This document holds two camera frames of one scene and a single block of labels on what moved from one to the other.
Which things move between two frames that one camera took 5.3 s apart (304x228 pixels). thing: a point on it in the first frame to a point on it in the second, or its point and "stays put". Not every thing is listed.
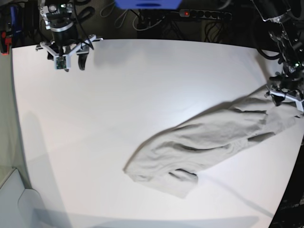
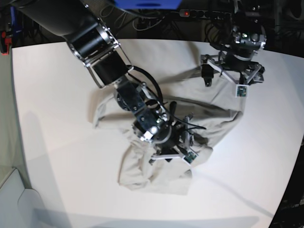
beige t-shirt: x=170 y=159 to x=209 y=109
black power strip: x=212 y=14 stays put
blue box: x=148 y=4 stays put
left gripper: x=63 y=36 to x=164 y=132
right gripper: x=289 y=81 to x=232 y=61
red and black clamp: x=4 y=42 stays put
